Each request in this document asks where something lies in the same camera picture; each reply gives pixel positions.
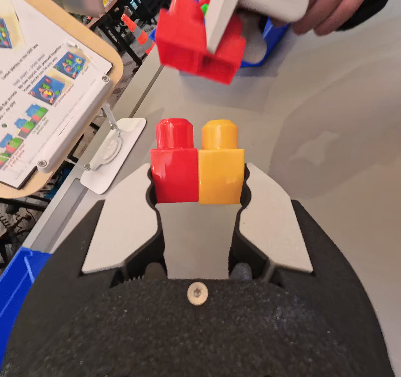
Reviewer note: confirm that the orange traffic cone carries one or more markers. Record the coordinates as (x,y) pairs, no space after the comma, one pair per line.
(129,22)
(144,40)

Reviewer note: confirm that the wooden board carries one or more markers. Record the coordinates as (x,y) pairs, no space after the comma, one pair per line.
(109,54)

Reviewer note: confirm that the green toy block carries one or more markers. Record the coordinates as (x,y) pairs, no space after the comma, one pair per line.
(204,9)

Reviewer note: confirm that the blue plastic bin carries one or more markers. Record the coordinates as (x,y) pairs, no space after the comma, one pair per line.
(18,289)
(275,35)

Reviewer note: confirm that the person's right hand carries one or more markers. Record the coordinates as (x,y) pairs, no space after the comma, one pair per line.
(335,0)

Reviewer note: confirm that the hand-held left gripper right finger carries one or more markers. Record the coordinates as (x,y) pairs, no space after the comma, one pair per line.
(275,226)

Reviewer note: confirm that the grey desk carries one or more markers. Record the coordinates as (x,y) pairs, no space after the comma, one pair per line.
(329,132)

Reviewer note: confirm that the red one-stud block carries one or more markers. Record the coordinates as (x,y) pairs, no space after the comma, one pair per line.
(174,173)
(205,0)

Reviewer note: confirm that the red two-stud block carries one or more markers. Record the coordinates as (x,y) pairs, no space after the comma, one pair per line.
(181,41)

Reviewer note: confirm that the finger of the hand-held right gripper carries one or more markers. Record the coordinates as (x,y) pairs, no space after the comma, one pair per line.
(255,44)
(222,13)

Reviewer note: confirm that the yellow one-stud block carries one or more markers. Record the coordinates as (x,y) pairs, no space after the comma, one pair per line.
(221,176)

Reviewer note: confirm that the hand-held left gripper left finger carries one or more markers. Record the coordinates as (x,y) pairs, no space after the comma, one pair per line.
(122,226)

